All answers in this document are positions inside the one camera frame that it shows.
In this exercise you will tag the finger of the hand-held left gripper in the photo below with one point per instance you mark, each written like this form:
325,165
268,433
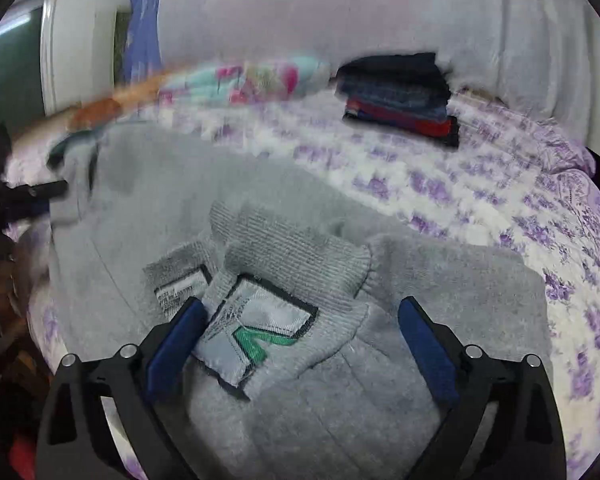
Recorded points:
45,190
27,211

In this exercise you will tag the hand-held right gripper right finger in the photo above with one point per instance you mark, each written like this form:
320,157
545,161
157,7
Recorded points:
427,350

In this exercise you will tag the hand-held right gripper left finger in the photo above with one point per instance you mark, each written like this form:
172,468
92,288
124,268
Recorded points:
172,350

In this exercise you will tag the grey fleece pants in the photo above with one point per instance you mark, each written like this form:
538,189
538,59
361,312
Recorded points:
330,395

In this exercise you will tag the folded black pants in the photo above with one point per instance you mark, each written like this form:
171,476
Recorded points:
395,72

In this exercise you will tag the person's left hand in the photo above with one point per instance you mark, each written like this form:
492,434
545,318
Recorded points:
0,295

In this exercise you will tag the dark green cloth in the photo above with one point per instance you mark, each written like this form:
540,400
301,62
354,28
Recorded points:
70,142

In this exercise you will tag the orange pillow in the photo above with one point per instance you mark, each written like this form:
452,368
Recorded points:
100,107

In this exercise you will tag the green glass door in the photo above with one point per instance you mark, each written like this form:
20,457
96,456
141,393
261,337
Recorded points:
15,60

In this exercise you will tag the marble patterned board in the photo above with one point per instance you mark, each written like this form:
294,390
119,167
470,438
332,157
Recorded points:
121,45

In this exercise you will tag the bed with purple floral sheet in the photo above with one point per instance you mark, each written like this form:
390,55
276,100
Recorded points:
480,185

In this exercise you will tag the blue printed cloth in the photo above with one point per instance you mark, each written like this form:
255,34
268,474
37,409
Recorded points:
142,30

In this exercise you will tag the folded red garment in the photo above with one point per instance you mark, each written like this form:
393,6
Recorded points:
420,124

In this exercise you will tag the folded floral blanket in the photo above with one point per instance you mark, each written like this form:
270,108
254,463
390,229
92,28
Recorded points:
250,77

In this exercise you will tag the folded blue jeans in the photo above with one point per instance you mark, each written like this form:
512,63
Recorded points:
405,100

